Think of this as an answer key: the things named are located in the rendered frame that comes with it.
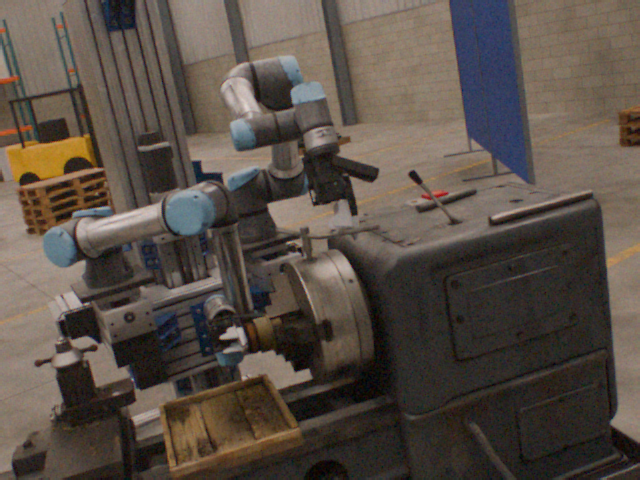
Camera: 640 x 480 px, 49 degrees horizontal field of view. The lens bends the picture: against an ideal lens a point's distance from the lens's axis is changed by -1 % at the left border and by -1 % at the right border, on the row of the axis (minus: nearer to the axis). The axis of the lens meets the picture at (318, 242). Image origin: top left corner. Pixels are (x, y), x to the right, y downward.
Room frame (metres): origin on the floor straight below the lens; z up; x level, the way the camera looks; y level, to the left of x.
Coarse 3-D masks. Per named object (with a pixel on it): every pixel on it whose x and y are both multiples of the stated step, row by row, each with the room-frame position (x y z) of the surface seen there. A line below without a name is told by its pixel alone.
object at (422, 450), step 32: (608, 352) 1.63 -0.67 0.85; (512, 384) 1.54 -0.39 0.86; (544, 384) 1.57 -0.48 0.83; (576, 384) 1.60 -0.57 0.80; (608, 384) 1.64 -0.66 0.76; (416, 416) 1.48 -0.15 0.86; (448, 416) 1.50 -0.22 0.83; (480, 416) 1.53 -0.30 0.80; (512, 416) 1.55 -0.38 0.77; (544, 416) 1.57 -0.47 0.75; (576, 416) 1.59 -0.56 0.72; (608, 416) 1.62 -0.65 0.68; (416, 448) 1.49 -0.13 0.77; (448, 448) 1.51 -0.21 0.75; (480, 448) 1.53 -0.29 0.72; (512, 448) 1.55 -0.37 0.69; (544, 448) 1.56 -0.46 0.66; (576, 448) 1.59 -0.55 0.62; (608, 448) 1.62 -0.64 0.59
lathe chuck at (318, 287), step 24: (288, 264) 1.67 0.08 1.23; (312, 264) 1.61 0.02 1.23; (312, 288) 1.54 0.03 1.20; (336, 288) 1.55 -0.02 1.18; (312, 312) 1.52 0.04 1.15; (336, 312) 1.51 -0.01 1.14; (336, 336) 1.50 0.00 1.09; (312, 360) 1.62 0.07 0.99; (336, 360) 1.51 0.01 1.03; (360, 360) 1.53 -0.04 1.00
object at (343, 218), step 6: (342, 204) 1.53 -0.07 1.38; (342, 210) 1.52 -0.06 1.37; (348, 210) 1.53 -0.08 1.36; (336, 216) 1.52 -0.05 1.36; (342, 216) 1.52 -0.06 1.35; (348, 216) 1.52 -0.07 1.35; (354, 216) 1.52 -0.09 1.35; (336, 222) 1.51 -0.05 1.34; (342, 222) 1.52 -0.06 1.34; (348, 222) 1.52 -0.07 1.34; (354, 222) 1.52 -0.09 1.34; (354, 234) 1.52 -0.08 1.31
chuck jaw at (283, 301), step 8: (272, 280) 1.70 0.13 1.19; (280, 280) 1.70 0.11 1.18; (288, 280) 1.70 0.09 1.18; (280, 288) 1.68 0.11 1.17; (288, 288) 1.68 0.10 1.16; (272, 296) 1.67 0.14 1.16; (280, 296) 1.67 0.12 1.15; (288, 296) 1.67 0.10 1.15; (272, 304) 1.65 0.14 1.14; (280, 304) 1.65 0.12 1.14; (288, 304) 1.66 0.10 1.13; (296, 304) 1.66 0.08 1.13; (264, 312) 1.67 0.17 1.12; (272, 312) 1.64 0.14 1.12; (280, 312) 1.64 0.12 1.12; (288, 312) 1.64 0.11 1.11; (296, 312) 1.66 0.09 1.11
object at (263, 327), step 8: (256, 320) 1.61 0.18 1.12; (264, 320) 1.61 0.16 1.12; (272, 320) 1.62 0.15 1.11; (280, 320) 1.62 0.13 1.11; (248, 328) 1.59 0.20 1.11; (256, 328) 1.59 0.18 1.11; (264, 328) 1.59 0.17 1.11; (272, 328) 1.58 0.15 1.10; (248, 336) 1.58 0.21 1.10; (256, 336) 1.58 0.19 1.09; (264, 336) 1.58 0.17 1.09; (272, 336) 1.58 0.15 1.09; (256, 344) 1.58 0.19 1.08; (264, 344) 1.58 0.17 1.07; (272, 344) 1.58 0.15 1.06; (256, 352) 1.59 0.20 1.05
